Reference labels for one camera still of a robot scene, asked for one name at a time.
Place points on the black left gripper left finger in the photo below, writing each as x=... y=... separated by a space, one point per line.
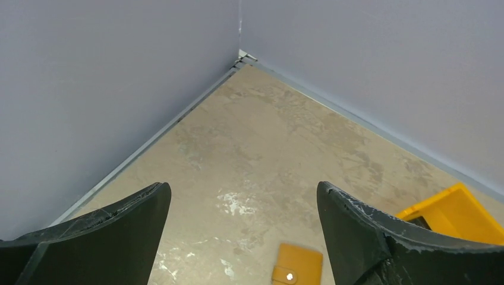
x=116 y=244

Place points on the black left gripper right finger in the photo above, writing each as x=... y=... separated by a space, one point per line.
x=368 y=246

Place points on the yellow plastic sorting bin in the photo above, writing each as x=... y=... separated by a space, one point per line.
x=455 y=212

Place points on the aluminium frame rail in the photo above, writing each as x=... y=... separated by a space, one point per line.
x=244 y=58

